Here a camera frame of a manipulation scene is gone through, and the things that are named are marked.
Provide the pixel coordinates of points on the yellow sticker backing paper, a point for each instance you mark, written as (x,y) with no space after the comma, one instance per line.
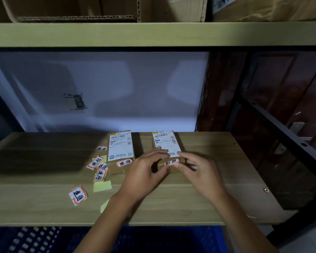
(102,186)
(104,206)

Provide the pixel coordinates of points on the person's left hand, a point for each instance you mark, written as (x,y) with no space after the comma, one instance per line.
(139,179)

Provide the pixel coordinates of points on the dark red wooden door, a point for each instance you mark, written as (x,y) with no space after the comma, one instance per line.
(279,84)

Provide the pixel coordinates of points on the person's right hand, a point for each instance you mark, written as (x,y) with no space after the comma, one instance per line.
(204,176)

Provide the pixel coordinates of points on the red-bordered white sticker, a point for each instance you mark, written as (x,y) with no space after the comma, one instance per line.
(103,166)
(77,195)
(171,162)
(100,175)
(101,148)
(94,162)

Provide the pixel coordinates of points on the black metal rack frame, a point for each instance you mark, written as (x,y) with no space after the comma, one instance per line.
(279,127)

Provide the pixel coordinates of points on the brown parcel with white label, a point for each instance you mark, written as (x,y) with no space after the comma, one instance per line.
(119,147)
(166,142)

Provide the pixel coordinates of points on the person's left forearm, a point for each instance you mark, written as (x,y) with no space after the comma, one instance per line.
(108,226)

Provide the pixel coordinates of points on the person's right forearm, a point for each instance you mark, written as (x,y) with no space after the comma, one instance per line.
(242,226)

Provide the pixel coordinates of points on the blue plastic crate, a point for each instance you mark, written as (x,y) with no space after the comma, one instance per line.
(42,239)

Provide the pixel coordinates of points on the open cardboard box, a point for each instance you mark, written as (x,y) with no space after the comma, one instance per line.
(68,10)

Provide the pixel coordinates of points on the silver door lock plate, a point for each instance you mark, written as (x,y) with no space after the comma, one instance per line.
(298,128)

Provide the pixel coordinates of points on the beige shelf board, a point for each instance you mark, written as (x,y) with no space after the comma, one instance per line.
(158,34)

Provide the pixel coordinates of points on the plain cardboard box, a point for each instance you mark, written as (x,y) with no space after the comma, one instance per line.
(173,9)

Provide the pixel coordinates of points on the person's left thumb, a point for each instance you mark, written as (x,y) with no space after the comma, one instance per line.
(160,173)

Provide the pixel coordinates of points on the cardboard box with white label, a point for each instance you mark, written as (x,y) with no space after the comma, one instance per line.
(268,9)

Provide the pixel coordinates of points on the person's right thumb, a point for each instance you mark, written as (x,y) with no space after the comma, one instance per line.
(183,169)

